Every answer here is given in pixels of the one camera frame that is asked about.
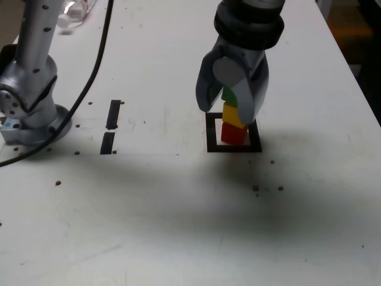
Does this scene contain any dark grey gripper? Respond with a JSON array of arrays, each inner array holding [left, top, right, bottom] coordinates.
[[194, 36, 271, 124]]

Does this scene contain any green cube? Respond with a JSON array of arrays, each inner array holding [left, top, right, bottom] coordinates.
[[221, 86, 239, 107]]

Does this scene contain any yellow cube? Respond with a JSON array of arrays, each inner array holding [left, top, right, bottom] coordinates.
[[221, 101, 246, 129]]

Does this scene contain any red cube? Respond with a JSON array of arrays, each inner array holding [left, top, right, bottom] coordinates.
[[220, 122, 249, 145]]

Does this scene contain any black tape square outline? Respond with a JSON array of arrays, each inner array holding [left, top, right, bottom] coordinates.
[[205, 112, 263, 154]]

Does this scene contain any black tape strip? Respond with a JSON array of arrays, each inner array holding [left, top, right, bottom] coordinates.
[[99, 100, 122, 156]]

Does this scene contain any clear plastic bottle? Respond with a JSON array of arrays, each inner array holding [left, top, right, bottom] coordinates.
[[57, 0, 99, 30]]

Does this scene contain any long black cable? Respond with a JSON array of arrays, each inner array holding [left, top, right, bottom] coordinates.
[[0, 0, 115, 167]]

